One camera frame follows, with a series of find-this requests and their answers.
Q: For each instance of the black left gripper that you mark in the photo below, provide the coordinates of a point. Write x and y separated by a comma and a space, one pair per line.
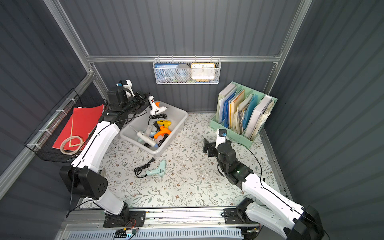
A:
142, 99

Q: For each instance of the grey tape roll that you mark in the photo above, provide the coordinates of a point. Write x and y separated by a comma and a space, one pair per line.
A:
182, 73

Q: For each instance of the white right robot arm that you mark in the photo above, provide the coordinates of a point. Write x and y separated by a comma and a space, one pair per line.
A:
290, 220

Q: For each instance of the yellow alarm clock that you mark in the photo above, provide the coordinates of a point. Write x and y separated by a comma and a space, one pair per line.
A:
203, 71

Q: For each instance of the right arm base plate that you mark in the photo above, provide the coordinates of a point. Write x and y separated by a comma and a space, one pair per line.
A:
233, 217

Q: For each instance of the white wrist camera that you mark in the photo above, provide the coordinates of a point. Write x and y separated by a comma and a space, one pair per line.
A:
127, 86
221, 137

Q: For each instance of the white thick binder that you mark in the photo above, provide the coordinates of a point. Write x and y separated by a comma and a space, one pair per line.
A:
258, 110

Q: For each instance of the yellow glue gun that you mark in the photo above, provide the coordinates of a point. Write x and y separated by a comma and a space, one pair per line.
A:
163, 123

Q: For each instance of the floral table mat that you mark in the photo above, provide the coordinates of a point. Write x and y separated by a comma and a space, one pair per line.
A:
191, 179

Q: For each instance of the white wire wall basket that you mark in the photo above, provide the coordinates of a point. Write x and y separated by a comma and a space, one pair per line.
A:
189, 61

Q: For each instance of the orange glue gun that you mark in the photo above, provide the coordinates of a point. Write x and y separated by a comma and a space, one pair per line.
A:
164, 132

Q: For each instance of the blue folder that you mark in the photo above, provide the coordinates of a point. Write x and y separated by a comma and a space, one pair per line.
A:
223, 116

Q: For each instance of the black wire side basket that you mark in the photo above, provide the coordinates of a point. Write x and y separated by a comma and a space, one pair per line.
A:
41, 141

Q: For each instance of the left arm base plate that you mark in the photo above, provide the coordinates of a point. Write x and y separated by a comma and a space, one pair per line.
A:
125, 219

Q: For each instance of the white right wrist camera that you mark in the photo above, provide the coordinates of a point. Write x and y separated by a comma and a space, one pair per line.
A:
221, 137

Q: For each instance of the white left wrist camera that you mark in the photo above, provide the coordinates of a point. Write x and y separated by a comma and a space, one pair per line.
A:
127, 86

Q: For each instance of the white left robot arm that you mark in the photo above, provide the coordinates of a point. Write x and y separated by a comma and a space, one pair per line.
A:
82, 176

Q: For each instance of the aluminium front rail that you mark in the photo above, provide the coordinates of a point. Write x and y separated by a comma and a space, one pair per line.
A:
204, 223

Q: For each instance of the mint glue gun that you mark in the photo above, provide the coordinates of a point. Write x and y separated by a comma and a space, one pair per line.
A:
142, 172

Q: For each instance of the red folder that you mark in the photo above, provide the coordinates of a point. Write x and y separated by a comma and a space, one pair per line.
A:
81, 123

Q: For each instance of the blue box in basket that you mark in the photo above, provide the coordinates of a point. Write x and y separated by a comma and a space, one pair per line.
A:
165, 72

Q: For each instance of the green plastic file organizer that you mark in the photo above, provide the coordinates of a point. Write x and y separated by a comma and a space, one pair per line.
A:
237, 106

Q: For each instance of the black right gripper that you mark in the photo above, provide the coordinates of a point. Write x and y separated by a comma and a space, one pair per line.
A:
210, 148

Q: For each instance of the small white orange-tip glue gun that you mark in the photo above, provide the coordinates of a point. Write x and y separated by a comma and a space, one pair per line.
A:
156, 111

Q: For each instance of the white blue-tip glue gun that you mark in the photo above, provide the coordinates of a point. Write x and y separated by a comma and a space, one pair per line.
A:
145, 136

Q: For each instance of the translucent white storage box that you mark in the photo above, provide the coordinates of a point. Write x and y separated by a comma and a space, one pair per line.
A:
175, 115

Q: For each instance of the teal perforated folder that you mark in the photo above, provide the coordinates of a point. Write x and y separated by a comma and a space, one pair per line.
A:
248, 111

